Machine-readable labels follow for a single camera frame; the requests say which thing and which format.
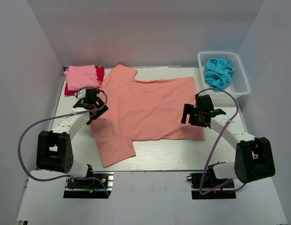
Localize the white plastic basket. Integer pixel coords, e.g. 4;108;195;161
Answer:
197;51;250;98

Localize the salmon orange t-shirt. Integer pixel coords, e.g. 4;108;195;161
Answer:
91;65;205;168

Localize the crumpled blue t-shirt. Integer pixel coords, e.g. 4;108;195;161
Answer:
204;58;235;90

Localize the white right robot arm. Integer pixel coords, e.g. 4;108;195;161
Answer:
181;95;276;187

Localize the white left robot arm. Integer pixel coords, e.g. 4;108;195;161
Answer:
36;89;108;187

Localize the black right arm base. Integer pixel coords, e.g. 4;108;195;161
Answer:
186;163;236;200

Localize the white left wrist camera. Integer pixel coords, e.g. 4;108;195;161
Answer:
75;89;87;100

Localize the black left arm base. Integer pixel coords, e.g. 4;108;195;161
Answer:
63;172;114;199

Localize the folded red t-shirt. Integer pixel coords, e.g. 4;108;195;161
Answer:
64;66;104;96

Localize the folded light pink t-shirt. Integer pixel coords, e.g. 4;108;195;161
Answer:
64;65;100;91

